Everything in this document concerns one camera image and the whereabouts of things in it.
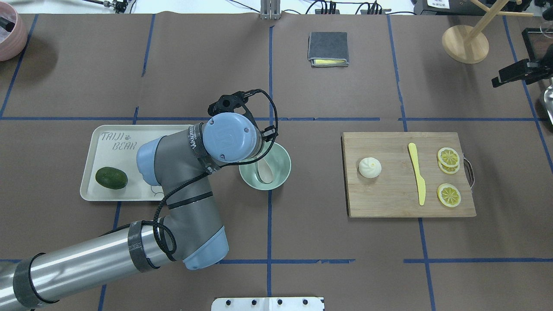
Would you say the green avocado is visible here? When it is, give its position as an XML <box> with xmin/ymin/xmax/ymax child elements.
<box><xmin>95</xmin><ymin>167</ymin><xmax>128</xmax><ymax>190</ymax></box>

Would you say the lemon slice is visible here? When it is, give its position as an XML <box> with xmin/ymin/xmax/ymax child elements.
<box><xmin>437</xmin><ymin>147</ymin><xmax>460</xmax><ymax>175</ymax></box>
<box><xmin>436</xmin><ymin>183</ymin><xmax>461</xmax><ymax>207</ymax></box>

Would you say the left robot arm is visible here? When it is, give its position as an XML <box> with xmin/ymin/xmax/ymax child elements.
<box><xmin>1</xmin><ymin>112</ymin><xmax>278</xmax><ymax>311</ymax></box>

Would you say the white steamed bun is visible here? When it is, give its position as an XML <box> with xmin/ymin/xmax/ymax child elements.
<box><xmin>358</xmin><ymin>157</ymin><xmax>382</xmax><ymax>179</ymax></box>

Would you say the white ceramic spoon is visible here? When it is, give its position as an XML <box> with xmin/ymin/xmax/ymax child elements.
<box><xmin>255</xmin><ymin>149</ymin><xmax>276</xmax><ymax>184</ymax></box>

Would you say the wooden mug tree stand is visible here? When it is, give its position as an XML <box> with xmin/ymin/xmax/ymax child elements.
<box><xmin>441</xmin><ymin>0</ymin><xmax>534</xmax><ymax>64</ymax></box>

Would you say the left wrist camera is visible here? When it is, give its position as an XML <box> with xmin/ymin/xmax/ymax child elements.
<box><xmin>207</xmin><ymin>90</ymin><xmax>256</xmax><ymax>117</ymax></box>

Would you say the steel scoop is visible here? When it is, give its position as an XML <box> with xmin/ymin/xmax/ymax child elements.
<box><xmin>542</xmin><ymin>77</ymin><xmax>553</xmax><ymax>125</ymax></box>

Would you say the bamboo cutting board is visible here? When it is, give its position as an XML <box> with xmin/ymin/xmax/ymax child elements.
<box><xmin>342</xmin><ymin>132</ymin><xmax>477</xmax><ymax>217</ymax></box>

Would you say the grey folded cloth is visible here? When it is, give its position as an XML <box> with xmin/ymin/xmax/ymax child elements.
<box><xmin>307</xmin><ymin>32</ymin><xmax>350</xmax><ymax>67</ymax></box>

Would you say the pink bowl with ice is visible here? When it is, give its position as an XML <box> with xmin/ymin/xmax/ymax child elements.
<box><xmin>0</xmin><ymin>2</ymin><xmax>29</xmax><ymax>62</ymax></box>

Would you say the aluminium frame post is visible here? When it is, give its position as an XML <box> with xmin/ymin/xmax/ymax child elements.
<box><xmin>260</xmin><ymin>0</ymin><xmax>282</xmax><ymax>20</ymax></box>

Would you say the upper lemon slice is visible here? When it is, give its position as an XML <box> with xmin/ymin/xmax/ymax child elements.
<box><xmin>437</xmin><ymin>147</ymin><xmax>460</xmax><ymax>175</ymax></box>

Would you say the mint green bowl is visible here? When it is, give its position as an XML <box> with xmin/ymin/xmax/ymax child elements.
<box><xmin>239</xmin><ymin>143</ymin><xmax>292</xmax><ymax>190</ymax></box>

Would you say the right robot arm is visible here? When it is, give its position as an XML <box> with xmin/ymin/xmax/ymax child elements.
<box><xmin>540</xmin><ymin>0</ymin><xmax>553</xmax><ymax>21</ymax></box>

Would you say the yellow plastic knife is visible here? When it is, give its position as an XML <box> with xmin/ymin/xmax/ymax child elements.
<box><xmin>407</xmin><ymin>142</ymin><xmax>426</xmax><ymax>206</ymax></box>

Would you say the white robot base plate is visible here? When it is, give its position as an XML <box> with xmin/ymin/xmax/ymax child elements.
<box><xmin>211</xmin><ymin>297</ymin><xmax>325</xmax><ymax>311</ymax></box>

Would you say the cream bear serving tray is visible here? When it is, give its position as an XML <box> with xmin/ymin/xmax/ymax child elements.
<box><xmin>80</xmin><ymin>124</ymin><xmax>188</xmax><ymax>201</ymax></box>

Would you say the lower lemon slice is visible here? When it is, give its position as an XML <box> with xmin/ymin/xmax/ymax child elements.
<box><xmin>436</xmin><ymin>183</ymin><xmax>461</xmax><ymax>207</ymax></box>

